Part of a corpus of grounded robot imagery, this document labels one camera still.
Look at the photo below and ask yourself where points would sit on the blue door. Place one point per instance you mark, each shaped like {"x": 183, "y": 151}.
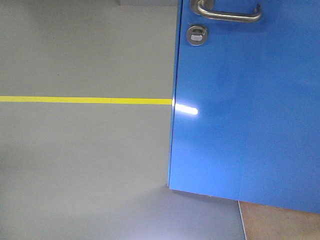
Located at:
{"x": 246, "y": 116}

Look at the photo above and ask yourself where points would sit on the silver door handle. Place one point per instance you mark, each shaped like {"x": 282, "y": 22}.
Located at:
{"x": 205, "y": 8}

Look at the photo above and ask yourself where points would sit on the silver door lock knob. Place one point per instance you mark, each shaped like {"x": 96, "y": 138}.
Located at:
{"x": 197, "y": 35}

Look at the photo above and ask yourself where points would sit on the wooden base platform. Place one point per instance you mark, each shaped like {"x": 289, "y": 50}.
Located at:
{"x": 261, "y": 222}

